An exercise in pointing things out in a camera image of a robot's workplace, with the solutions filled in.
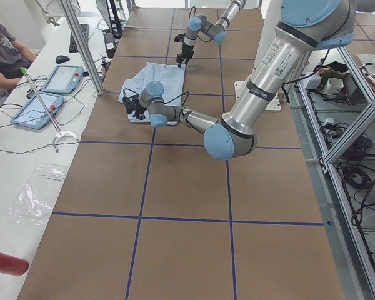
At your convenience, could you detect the clear plastic bag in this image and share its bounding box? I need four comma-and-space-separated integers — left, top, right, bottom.
4, 162, 69, 228

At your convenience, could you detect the black keyboard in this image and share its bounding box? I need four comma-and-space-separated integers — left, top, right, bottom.
69, 23, 90, 53

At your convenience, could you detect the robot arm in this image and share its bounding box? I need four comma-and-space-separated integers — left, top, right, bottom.
126, 1, 358, 160
174, 0, 246, 67

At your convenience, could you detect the black computer mouse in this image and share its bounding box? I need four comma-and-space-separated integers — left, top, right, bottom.
55, 55, 70, 64

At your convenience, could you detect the reacher grabber stick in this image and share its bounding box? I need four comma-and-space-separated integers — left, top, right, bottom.
20, 67, 79, 153

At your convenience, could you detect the far blue teach pendant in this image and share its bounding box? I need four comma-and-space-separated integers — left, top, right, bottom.
41, 64, 84, 95

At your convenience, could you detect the red bottle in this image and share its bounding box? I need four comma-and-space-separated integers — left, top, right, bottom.
0, 252, 29, 276

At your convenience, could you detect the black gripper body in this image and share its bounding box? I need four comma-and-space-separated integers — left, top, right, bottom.
176, 44, 194, 66
134, 104, 147, 121

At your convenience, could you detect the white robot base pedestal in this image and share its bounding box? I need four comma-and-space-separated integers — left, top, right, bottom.
234, 0, 284, 111

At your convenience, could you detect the seated person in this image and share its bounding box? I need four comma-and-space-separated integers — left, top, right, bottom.
0, 23, 37, 91

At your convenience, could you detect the near blue teach pendant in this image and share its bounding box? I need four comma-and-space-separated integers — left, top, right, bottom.
10, 92, 64, 130

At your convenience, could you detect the light blue striped shirt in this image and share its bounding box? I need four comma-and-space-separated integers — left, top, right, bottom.
118, 62, 185, 128

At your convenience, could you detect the aluminium frame post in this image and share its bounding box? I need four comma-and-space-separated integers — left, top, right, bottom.
59, 0, 104, 96

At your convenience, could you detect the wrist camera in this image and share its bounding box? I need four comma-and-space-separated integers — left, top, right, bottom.
122, 95, 139, 114
174, 34, 185, 43

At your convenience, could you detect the blue teach pendant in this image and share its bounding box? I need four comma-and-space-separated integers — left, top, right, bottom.
10, 92, 64, 130
41, 64, 84, 95

